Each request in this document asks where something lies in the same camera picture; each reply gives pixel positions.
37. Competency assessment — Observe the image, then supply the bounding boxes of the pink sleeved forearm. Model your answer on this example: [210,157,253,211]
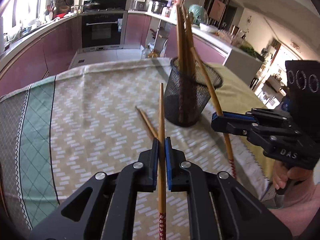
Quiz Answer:
[270,177,319,237]

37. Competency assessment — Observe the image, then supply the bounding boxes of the pink kitchen cabinets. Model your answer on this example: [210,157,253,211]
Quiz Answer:
[0,13,227,98]

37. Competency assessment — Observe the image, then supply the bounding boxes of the person's right hand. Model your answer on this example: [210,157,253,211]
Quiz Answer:
[272,160,313,190]

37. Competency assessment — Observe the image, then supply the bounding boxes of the black mesh pen cup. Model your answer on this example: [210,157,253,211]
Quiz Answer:
[164,58,211,127]

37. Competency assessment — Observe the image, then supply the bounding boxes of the dark worn wooden chopstick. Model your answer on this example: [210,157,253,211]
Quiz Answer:
[135,106,158,140]

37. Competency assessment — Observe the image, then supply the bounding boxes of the white bowl on counter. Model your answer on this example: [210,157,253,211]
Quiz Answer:
[199,23,218,33]

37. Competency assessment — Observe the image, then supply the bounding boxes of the patterned beige green tablecloth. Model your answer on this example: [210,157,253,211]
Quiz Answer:
[1,59,273,239]

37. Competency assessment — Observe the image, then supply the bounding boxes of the yellow cooking oil bottle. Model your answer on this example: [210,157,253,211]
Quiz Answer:
[147,49,159,58]

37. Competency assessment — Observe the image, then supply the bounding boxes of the teal fan cover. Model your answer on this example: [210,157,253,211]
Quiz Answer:
[188,4,208,25]

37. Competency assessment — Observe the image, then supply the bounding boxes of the steel cooking pot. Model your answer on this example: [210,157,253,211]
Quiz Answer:
[151,0,168,15]

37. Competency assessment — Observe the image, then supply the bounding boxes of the black built-in oven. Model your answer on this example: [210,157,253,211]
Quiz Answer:
[81,11,127,49]

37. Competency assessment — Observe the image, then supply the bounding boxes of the black wok with lid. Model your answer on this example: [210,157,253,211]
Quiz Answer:
[83,1,100,12]

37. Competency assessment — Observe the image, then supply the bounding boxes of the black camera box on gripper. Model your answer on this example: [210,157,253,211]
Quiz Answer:
[285,60,320,140]

